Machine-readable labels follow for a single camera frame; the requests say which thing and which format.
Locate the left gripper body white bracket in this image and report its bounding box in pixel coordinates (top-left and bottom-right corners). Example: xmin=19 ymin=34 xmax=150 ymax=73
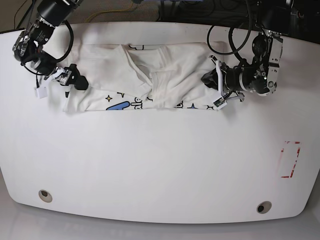
xmin=209 ymin=55 xmax=245 ymax=110

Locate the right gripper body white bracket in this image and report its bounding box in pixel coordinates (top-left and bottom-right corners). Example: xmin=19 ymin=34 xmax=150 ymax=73
xmin=36 ymin=67 xmax=71 ymax=94

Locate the white printed t-shirt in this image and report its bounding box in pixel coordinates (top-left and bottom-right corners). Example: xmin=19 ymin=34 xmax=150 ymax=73
xmin=64 ymin=43 xmax=218 ymax=113

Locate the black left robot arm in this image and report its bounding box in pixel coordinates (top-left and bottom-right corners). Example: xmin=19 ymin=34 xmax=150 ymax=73
xmin=201 ymin=0 xmax=294 ymax=110

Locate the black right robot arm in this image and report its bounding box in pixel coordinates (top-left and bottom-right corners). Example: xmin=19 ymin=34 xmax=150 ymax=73
xmin=12 ymin=0 xmax=89 ymax=99

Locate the red tape rectangle marking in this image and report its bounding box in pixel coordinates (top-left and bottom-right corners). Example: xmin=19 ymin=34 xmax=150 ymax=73
xmin=278 ymin=141 xmax=301 ymax=179

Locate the right table grommet hole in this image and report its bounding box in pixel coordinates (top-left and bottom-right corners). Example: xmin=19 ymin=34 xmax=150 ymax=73
xmin=256 ymin=201 xmax=272 ymax=214

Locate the table grommet hole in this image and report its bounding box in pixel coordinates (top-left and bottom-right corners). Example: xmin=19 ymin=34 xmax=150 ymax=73
xmin=256 ymin=201 xmax=272 ymax=214
xmin=38 ymin=189 xmax=53 ymax=203

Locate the left table grommet hole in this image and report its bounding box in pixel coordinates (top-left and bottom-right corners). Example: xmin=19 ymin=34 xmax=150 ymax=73
xmin=38 ymin=189 xmax=53 ymax=203

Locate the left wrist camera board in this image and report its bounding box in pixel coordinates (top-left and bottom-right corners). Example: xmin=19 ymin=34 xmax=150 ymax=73
xmin=213 ymin=97 xmax=228 ymax=111

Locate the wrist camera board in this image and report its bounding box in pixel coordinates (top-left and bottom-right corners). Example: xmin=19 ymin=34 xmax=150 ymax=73
xmin=213 ymin=97 xmax=228 ymax=111
xmin=34 ymin=86 xmax=48 ymax=99

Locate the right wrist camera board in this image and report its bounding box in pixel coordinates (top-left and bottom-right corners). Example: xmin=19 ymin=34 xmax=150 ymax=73
xmin=34 ymin=86 xmax=48 ymax=99

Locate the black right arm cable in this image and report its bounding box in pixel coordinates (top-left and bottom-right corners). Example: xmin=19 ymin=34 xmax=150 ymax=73
xmin=19 ymin=14 xmax=75 ymax=76

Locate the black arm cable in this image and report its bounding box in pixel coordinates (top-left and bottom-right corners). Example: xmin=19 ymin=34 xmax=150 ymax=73
xmin=206 ymin=0 xmax=266 ymax=66
xmin=19 ymin=14 xmax=75 ymax=76

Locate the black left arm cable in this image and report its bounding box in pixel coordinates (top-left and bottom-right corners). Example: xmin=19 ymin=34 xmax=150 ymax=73
xmin=206 ymin=0 xmax=266 ymax=66

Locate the yellow cable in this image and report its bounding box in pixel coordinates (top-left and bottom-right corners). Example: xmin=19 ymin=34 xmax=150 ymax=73
xmin=84 ymin=1 xmax=141 ymax=23

